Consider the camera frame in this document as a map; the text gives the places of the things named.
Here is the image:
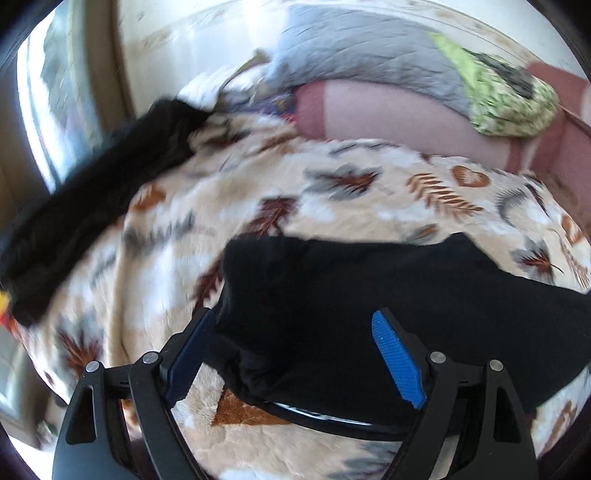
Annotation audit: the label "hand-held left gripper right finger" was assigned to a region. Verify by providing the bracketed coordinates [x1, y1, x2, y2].
[371, 308, 540, 480]

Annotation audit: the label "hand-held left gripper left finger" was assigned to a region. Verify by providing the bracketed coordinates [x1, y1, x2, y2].
[52, 306, 218, 480]

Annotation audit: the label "black pants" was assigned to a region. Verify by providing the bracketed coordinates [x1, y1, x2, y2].
[0, 98, 591, 437]

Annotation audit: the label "leaf print fleece blanket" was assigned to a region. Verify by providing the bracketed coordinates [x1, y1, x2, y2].
[18, 74, 591, 480]

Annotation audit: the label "pink pillow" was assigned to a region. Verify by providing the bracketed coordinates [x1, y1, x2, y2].
[294, 62, 591, 204]

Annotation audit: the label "green patterned cloth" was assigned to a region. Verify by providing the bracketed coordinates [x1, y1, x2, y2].
[427, 31, 560, 138]

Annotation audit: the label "window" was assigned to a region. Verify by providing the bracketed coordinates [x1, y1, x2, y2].
[16, 4, 100, 195]

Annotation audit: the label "grey quilted blanket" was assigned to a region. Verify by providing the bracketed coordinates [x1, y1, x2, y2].
[265, 4, 476, 121]

